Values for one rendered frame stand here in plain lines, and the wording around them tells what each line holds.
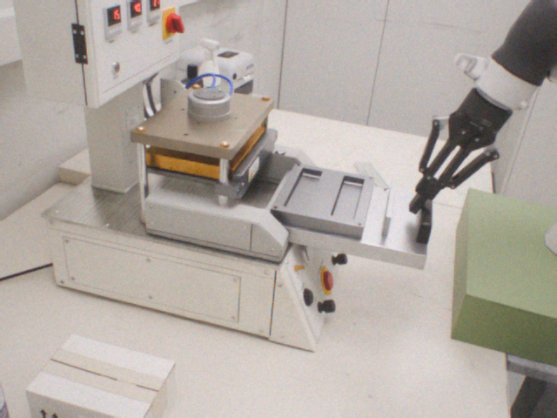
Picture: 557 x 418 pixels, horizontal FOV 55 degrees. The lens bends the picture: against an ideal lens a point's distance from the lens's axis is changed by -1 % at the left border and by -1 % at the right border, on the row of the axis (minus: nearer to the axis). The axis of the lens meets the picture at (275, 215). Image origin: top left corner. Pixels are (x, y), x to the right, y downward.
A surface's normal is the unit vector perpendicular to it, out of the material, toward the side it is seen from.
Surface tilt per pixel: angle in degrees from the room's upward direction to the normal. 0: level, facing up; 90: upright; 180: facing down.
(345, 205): 0
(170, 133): 0
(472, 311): 90
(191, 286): 90
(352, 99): 90
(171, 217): 90
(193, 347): 0
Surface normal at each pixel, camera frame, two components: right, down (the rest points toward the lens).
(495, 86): -0.65, 0.22
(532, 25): -0.73, 0.01
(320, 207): 0.07, -0.85
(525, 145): -0.30, 0.47
